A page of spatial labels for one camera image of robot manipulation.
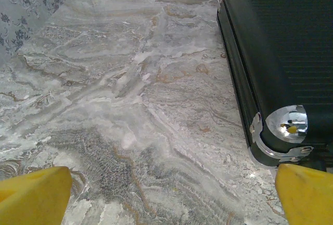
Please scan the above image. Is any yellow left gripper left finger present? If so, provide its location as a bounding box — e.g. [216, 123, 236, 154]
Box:
[0, 166, 73, 225]

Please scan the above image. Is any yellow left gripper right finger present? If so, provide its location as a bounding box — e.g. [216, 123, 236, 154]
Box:
[275, 164, 333, 225]

